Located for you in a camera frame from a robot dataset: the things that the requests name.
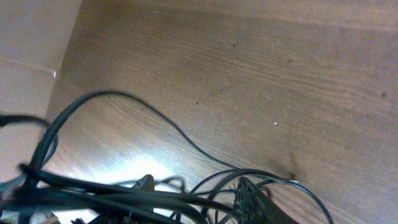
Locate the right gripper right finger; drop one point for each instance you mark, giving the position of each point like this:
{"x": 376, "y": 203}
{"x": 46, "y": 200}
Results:
{"x": 252, "y": 206}

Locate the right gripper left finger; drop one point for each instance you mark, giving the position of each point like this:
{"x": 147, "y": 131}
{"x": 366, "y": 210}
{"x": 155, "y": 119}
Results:
{"x": 147, "y": 182}

